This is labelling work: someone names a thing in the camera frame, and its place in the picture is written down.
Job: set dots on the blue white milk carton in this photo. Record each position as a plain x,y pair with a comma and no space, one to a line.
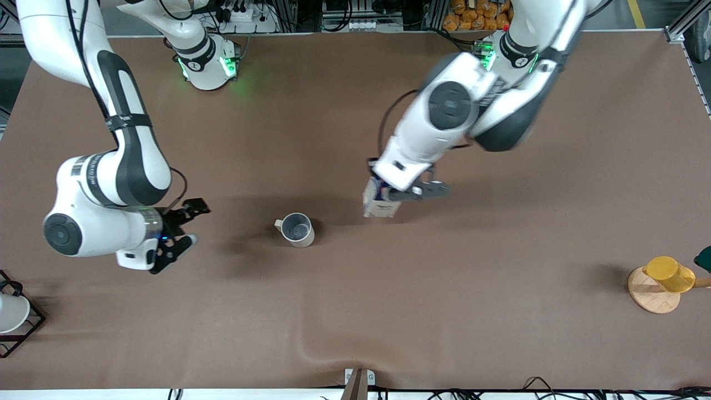
380,208

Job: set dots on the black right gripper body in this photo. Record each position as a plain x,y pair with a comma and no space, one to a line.
171,221

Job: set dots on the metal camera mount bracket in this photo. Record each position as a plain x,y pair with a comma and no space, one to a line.
359,383

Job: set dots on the dark green cup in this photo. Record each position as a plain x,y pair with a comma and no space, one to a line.
704,259

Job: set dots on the aluminium frame profile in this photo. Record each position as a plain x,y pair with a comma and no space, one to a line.
680,28

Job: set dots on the round wooden mug stand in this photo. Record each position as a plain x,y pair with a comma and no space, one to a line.
650,297

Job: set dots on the bag of orange bread rolls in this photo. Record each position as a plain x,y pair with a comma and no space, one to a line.
472,15

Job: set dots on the small white power strip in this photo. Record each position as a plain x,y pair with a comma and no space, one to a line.
365,25

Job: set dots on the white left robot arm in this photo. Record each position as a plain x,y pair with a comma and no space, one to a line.
444,105

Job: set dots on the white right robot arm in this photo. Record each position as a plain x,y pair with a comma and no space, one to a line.
133,166

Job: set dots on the white power strip with plugs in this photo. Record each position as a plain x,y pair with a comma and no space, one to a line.
244,21

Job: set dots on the brown table cover sheet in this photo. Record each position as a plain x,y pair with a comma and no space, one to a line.
355,289

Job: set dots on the yellow cup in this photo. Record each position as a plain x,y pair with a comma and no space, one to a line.
669,274

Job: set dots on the grey ceramic cup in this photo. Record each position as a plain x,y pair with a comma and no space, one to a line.
299,230

